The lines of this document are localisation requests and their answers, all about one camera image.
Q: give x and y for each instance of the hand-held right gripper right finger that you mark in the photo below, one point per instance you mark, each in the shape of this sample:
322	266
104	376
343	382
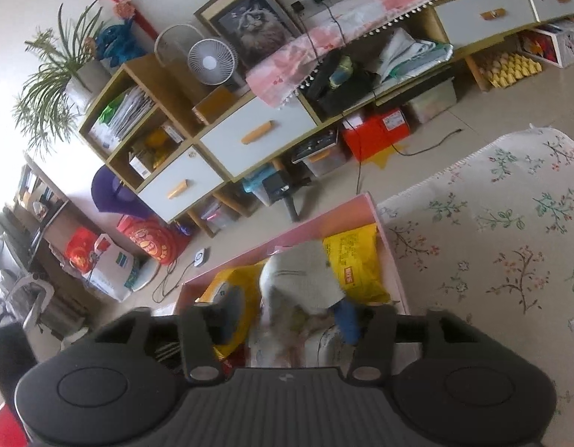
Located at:
349	323

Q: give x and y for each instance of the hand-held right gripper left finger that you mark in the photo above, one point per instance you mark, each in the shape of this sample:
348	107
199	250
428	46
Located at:
231	312

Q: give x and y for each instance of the large yellow snack bag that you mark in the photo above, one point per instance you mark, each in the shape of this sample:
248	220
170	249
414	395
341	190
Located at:
221	284

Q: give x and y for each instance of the pink cardboard box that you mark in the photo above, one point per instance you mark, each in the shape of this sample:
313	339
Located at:
314	223

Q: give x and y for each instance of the small white floor device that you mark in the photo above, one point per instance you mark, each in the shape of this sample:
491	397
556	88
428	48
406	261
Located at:
201	258

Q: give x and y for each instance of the clear storage box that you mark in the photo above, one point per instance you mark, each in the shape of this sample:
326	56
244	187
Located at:
217	216
431	102

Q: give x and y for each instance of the red printed bag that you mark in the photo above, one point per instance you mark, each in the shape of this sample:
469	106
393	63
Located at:
152	242

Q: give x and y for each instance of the white shopping bag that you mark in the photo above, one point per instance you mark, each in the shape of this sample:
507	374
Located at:
114	270

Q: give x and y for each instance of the blue lid storage box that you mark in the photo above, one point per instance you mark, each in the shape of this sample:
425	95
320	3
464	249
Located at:
256	184

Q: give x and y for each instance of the black device on stand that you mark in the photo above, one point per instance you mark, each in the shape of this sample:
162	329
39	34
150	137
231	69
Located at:
280	186

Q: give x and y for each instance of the red gift bag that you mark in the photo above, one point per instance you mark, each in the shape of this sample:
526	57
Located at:
82	249

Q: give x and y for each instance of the purple cloth hat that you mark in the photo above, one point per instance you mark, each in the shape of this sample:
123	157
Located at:
117	195

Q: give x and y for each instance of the small white box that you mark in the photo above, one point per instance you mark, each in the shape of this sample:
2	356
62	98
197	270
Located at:
140	165

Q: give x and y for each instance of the wooden drawer cabinet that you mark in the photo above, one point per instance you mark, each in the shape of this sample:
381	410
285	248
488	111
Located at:
221	123

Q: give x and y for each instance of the red cardboard box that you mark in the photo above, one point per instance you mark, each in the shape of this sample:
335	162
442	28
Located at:
373	132

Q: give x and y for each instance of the brown cardboard box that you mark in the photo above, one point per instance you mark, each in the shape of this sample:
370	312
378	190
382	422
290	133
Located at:
214	105

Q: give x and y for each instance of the wooden shelf cabinet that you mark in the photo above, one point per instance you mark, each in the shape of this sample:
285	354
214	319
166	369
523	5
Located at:
175	111

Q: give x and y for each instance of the grey chair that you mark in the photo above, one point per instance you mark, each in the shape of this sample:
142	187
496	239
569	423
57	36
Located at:
21	298

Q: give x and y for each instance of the stack of papers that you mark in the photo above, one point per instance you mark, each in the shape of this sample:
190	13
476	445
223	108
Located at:
124	116

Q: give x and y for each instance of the white desk fan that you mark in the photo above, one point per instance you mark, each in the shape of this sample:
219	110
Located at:
212	62

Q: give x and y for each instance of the red stool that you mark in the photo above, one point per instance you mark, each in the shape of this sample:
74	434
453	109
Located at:
5	428

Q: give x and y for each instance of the pink fringed cloth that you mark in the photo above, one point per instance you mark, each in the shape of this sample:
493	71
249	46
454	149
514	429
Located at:
291	60

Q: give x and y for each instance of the pile of plastic bags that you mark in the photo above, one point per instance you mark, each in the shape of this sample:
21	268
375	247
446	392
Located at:
412	53

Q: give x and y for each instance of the white arched hoop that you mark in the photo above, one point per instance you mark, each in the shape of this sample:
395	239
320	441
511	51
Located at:
168	37

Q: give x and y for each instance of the blue ornament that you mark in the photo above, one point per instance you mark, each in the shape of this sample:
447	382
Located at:
119	46

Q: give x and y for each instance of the framed cat picture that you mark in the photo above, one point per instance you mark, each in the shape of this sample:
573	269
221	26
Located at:
254	23

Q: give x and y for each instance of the potted green plant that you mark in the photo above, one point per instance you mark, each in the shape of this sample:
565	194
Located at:
49	79

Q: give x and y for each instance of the yellow egg tray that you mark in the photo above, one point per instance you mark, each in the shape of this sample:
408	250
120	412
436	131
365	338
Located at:
508	72

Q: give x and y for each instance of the long wooden low cabinet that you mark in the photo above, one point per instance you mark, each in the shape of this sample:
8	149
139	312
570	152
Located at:
426	18

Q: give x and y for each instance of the white and red carton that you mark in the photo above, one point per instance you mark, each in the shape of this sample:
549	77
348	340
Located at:
557	44

